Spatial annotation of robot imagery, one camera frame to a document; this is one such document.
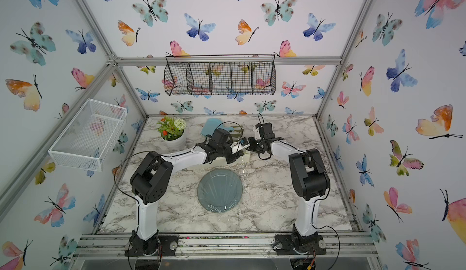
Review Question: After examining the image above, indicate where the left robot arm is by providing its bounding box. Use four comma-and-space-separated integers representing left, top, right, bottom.
130, 128, 250, 242

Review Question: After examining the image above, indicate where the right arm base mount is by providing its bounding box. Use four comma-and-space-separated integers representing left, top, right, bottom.
272, 231, 326, 256

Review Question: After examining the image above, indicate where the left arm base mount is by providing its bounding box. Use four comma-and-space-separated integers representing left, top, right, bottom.
125, 230, 179, 258

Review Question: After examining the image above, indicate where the cream plastic wrap dispenser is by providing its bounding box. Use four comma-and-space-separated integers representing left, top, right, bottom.
232, 136, 260, 163

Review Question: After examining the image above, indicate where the potted plant white pot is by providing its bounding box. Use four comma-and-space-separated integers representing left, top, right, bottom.
157, 116, 187, 151

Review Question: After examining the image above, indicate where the white mesh wall basket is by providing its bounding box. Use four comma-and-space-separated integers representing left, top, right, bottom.
48, 99, 127, 172

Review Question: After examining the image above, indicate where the clear plastic wrap sheet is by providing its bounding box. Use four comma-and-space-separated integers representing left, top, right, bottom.
197, 161, 248, 214

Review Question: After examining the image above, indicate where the aluminium front rail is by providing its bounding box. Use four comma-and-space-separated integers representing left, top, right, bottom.
74, 232, 379, 260

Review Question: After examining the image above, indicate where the black wire wall basket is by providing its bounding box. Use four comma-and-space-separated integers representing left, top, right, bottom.
162, 54, 276, 96

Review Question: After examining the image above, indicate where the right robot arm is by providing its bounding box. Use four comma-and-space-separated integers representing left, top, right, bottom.
248, 123, 331, 237

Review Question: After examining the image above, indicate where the teal ceramic plate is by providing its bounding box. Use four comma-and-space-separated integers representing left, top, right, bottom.
197, 169, 243, 214

